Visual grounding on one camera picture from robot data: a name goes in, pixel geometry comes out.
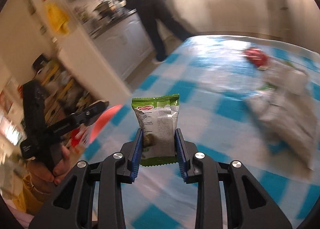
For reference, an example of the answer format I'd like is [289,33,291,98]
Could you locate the green snack packet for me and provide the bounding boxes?
[131,94,180,167]

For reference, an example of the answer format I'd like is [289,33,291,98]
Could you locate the grey foil sachet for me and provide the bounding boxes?
[245,60,319,170]

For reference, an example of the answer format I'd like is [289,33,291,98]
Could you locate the white kitchen cabinets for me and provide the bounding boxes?
[85,0,286,80]

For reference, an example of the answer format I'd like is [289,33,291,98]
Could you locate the left hand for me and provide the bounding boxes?
[27,146,71,194]

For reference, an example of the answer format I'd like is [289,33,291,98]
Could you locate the blue checkered tablecloth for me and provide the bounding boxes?
[84,35,319,228]

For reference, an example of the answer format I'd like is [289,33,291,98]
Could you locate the yellow hanging towel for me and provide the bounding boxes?
[44,1,69,35]

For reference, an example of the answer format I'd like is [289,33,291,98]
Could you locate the red snack packet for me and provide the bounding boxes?
[244,47,268,68]

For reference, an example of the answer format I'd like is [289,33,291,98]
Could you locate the person in dark clothes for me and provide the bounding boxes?
[118,0,193,64]

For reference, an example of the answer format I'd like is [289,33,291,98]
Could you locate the yellow wire storage rack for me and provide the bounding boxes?
[32,54,94,126]

